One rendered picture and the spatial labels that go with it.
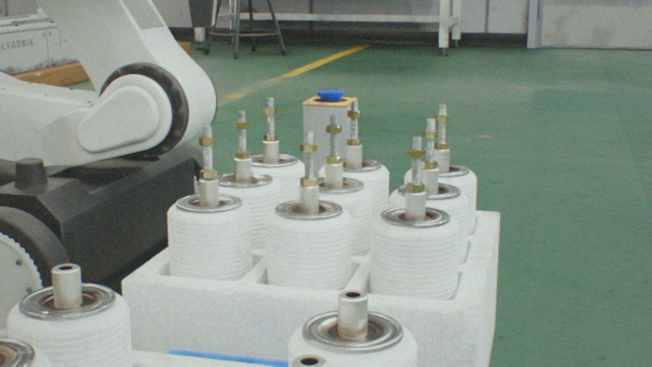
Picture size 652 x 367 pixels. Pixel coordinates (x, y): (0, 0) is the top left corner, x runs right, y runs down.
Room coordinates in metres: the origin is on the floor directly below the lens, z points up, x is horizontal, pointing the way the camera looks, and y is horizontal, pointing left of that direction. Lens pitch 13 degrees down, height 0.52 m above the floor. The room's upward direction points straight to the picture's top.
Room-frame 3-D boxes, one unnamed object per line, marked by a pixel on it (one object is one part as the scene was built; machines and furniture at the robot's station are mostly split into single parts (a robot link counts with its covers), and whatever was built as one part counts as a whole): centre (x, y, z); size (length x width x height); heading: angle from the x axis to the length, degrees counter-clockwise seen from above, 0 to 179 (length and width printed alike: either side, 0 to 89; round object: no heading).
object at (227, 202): (0.99, 0.13, 0.25); 0.08 x 0.08 x 0.01
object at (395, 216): (0.93, -0.10, 0.25); 0.08 x 0.08 x 0.01
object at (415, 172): (0.93, -0.10, 0.30); 0.01 x 0.01 x 0.08
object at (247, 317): (1.07, -0.01, 0.09); 0.39 x 0.39 x 0.18; 76
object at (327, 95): (1.37, -0.01, 0.32); 0.04 x 0.04 x 0.02
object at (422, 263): (0.93, -0.10, 0.16); 0.10 x 0.10 x 0.18
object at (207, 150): (0.99, 0.13, 0.30); 0.01 x 0.01 x 0.08
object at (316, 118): (1.37, -0.01, 0.16); 0.07 x 0.07 x 0.31; 76
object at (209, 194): (0.99, 0.13, 0.26); 0.02 x 0.02 x 0.03
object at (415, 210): (0.93, -0.10, 0.26); 0.02 x 0.02 x 0.03
